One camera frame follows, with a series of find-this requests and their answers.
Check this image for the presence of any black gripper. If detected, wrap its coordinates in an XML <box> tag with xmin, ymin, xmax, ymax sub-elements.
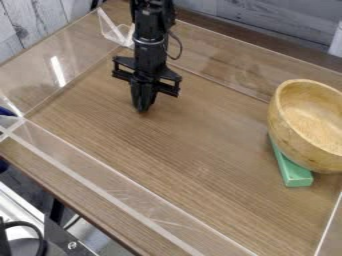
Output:
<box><xmin>112</xmin><ymin>40</ymin><xmax>182</xmax><ymax>112</ymax></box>

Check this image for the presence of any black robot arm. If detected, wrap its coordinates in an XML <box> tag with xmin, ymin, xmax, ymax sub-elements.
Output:
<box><xmin>112</xmin><ymin>0</ymin><xmax>182</xmax><ymax>113</ymax></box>

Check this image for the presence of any brown wooden bowl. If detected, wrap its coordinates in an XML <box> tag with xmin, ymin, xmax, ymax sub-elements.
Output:
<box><xmin>267</xmin><ymin>79</ymin><xmax>342</xmax><ymax>174</ymax></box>

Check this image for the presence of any green rectangular block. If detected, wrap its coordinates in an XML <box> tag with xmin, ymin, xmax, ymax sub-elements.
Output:
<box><xmin>270</xmin><ymin>141</ymin><xmax>314</xmax><ymax>188</ymax></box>

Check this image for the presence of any blue object at edge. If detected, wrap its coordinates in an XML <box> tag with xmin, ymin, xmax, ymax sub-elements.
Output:
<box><xmin>0</xmin><ymin>106</ymin><xmax>17</xmax><ymax>117</ymax></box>

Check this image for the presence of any black table leg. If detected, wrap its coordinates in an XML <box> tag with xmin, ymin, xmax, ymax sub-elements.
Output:
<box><xmin>49</xmin><ymin>199</ymin><xmax>65</xmax><ymax>225</ymax></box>

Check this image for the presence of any clear acrylic corner bracket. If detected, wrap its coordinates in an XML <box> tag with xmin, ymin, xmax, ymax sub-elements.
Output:
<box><xmin>96</xmin><ymin>8</ymin><xmax>135</xmax><ymax>48</ymax></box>

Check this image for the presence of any clear acrylic barrier wall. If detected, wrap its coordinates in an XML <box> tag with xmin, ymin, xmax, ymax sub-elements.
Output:
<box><xmin>0</xmin><ymin>0</ymin><xmax>342</xmax><ymax>256</ymax></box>

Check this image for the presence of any black metal bracket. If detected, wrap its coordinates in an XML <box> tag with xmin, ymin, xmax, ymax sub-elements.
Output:
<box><xmin>44</xmin><ymin>219</ymin><xmax>99</xmax><ymax>256</ymax></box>

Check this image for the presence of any black cable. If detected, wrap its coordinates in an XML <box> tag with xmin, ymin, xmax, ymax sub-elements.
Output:
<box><xmin>0</xmin><ymin>216</ymin><xmax>48</xmax><ymax>256</ymax></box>

